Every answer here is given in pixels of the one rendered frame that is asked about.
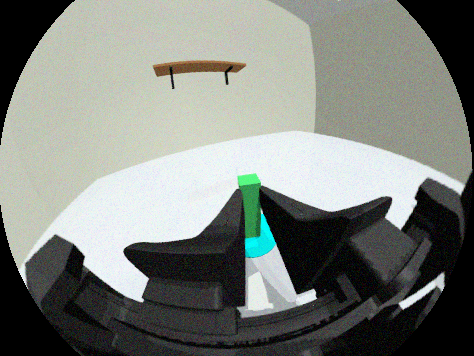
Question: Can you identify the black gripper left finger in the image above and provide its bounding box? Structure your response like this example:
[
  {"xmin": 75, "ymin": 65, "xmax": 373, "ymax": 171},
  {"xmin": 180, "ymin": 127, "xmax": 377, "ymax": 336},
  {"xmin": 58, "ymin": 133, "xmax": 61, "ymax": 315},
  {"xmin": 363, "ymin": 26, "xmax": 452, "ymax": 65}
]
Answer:
[{"xmin": 122, "ymin": 189, "xmax": 246, "ymax": 307}]

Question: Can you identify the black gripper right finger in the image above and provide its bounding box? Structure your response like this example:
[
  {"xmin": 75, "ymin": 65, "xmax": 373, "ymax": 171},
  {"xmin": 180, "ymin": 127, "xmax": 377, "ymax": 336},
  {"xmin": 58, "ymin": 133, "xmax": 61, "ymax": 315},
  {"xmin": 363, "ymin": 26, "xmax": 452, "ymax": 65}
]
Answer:
[{"xmin": 258, "ymin": 186, "xmax": 393, "ymax": 294}]

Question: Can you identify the green rectangular post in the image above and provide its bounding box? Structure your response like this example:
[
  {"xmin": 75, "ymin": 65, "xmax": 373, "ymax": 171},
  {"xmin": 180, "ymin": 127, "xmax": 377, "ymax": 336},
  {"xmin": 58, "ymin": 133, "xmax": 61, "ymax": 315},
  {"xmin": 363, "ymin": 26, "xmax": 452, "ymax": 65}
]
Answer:
[{"xmin": 237, "ymin": 174, "xmax": 261, "ymax": 239}]

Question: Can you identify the cyan circle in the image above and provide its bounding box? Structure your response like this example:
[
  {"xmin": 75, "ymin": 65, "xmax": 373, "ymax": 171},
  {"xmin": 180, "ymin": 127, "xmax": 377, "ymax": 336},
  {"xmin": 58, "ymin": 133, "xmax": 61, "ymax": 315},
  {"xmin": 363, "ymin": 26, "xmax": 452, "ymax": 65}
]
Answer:
[{"xmin": 245, "ymin": 213, "xmax": 276, "ymax": 258}]

